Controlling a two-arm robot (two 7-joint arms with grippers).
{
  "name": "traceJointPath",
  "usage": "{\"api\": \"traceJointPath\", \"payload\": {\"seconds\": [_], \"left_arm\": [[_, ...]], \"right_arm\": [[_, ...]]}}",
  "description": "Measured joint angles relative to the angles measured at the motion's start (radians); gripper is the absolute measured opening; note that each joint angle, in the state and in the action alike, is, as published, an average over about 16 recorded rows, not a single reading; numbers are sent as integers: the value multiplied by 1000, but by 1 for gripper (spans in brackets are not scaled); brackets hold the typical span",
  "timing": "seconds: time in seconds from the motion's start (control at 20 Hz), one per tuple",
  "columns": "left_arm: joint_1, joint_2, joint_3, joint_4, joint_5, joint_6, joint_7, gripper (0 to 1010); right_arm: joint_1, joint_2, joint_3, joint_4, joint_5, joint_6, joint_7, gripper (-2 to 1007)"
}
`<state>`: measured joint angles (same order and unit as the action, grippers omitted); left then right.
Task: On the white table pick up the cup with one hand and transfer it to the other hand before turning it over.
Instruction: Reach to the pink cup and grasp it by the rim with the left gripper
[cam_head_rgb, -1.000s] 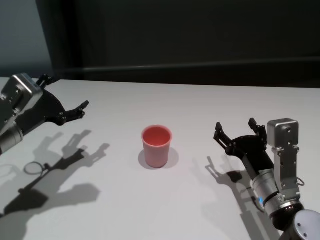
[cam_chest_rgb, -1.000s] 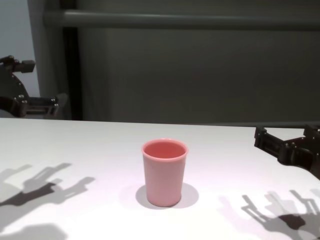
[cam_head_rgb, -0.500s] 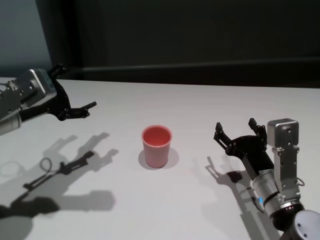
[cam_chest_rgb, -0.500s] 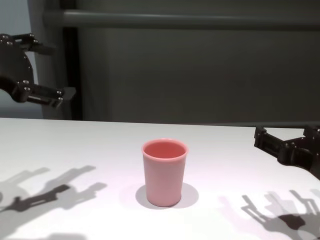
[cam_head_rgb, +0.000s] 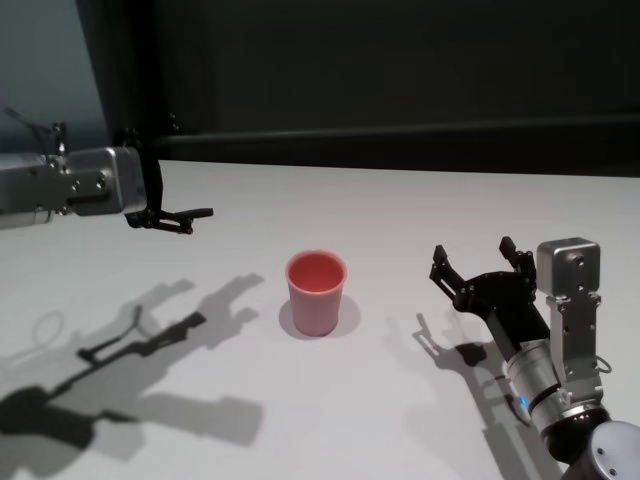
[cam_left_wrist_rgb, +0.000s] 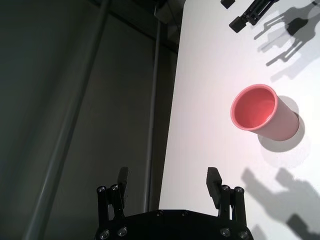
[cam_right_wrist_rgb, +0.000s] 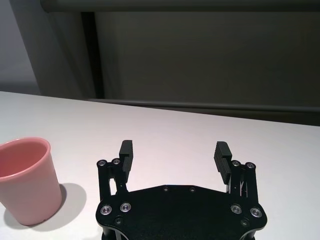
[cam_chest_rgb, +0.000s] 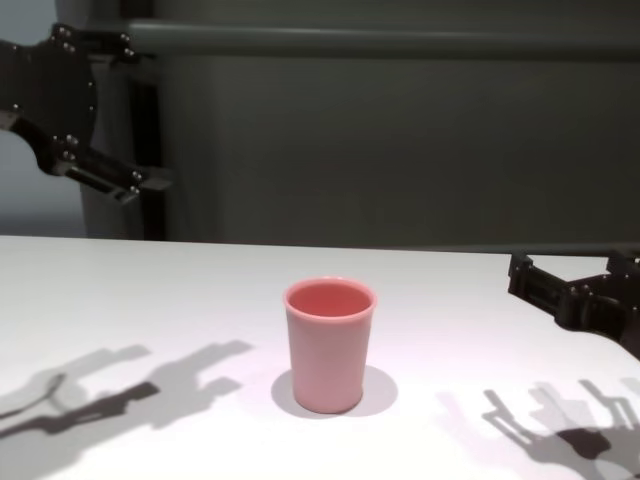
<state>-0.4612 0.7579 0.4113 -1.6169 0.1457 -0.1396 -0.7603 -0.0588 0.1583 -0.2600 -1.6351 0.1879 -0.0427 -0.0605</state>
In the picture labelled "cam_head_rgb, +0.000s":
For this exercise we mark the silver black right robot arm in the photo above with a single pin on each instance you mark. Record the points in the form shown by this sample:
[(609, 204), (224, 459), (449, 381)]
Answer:
[(565, 415)]

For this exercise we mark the dark vertical frame post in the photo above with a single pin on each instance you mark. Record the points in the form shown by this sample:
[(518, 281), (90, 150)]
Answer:
[(125, 75)]

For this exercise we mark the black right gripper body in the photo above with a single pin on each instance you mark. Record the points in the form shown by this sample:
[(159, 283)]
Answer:
[(505, 305)]

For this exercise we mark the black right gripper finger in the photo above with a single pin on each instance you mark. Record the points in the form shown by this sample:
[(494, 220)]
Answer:
[(447, 275), (522, 262)]

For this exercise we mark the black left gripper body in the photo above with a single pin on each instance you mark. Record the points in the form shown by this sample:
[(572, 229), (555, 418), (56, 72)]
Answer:
[(154, 185)]

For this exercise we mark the pink plastic cup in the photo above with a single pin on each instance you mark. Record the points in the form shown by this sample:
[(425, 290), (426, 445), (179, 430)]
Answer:
[(316, 300)]

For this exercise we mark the grey horizontal frame rail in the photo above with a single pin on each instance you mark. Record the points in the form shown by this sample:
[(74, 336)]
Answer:
[(400, 145)]

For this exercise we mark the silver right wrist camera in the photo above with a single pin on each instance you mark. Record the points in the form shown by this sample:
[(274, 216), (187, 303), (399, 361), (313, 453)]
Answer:
[(567, 265)]

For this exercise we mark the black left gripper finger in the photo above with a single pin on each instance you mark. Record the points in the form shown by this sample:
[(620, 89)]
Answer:
[(129, 137), (165, 219)]

